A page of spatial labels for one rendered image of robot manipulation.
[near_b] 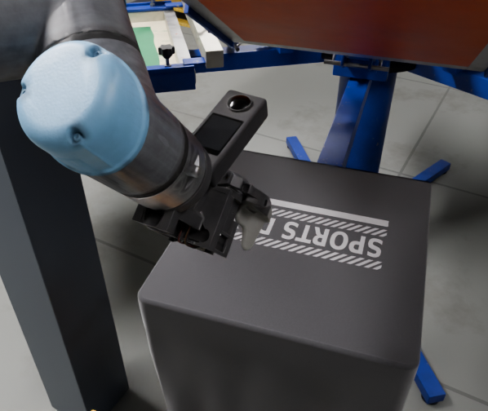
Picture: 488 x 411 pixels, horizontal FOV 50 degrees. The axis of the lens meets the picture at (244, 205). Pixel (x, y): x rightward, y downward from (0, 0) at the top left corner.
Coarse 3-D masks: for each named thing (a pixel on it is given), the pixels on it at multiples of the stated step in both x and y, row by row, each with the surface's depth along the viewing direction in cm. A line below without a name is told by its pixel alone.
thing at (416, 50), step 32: (352, 0) 80; (384, 0) 78; (416, 0) 75; (448, 0) 73; (480, 0) 71; (352, 32) 100; (384, 32) 96; (416, 32) 92; (448, 32) 89; (480, 32) 86
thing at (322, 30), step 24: (216, 0) 93; (240, 0) 91; (264, 0) 88; (288, 0) 86; (312, 0) 84; (240, 24) 110; (264, 24) 106; (288, 24) 103; (312, 24) 100; (336, 24) 97; (312, 48) 122; (336, 48) 118
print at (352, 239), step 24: (288, 216) 102; (312, 216) 102; (336, 216) 102; (360, 216) 102; (240, 240) 97; (264, 240) 97; (288, 240) 97; (312, 240) 97; (336, 240) 97; (360, 240) 97; (384, 240) 97; (360, 264) 91
